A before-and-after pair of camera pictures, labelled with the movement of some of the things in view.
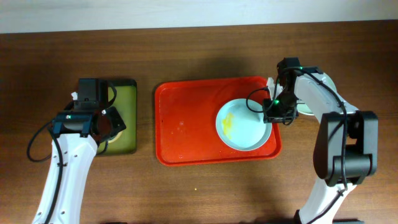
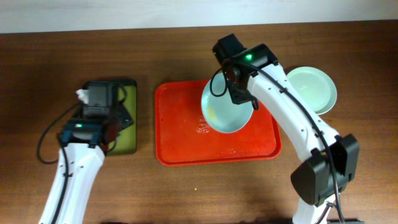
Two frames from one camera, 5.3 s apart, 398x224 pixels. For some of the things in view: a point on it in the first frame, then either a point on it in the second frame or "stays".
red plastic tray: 185,116 stays
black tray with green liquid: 125,106 stays
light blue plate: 240,124 to 222,114
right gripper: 276,115 to 235,97
